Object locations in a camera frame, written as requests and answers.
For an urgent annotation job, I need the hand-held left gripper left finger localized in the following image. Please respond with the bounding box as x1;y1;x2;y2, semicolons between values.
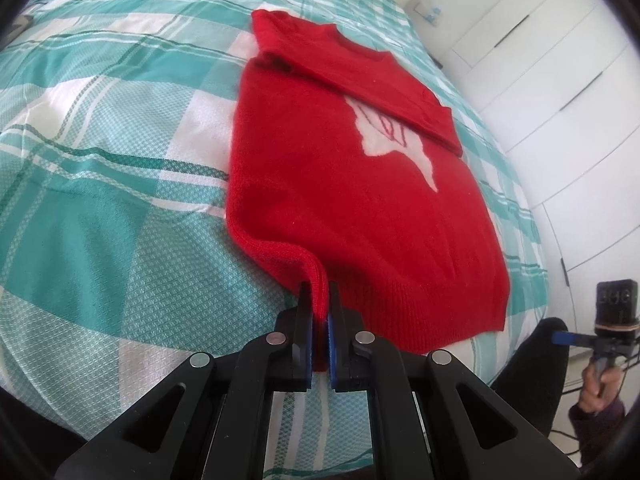
55;282;317;480

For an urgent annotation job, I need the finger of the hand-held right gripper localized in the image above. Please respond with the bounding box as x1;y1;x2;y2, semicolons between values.
552;331;596;349

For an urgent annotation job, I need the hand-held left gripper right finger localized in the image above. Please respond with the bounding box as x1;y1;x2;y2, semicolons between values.
326;282;582;480

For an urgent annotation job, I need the red sweater with white print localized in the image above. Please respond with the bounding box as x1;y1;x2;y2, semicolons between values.
225;9;512;356

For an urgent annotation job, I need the person's right forearm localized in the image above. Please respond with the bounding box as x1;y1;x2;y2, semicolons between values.
567;399;630;467

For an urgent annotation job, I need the person's right hand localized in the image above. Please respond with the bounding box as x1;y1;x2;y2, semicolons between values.
581;355;627;415

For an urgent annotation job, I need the white wardrobe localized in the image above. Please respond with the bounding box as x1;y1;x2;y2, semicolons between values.
420;0;640;311

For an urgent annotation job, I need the bed with teal plaid sheet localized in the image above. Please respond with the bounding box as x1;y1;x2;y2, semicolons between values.
0;0;551;480

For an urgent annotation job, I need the wall socket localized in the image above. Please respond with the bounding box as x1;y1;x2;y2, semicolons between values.
414;2;443;26

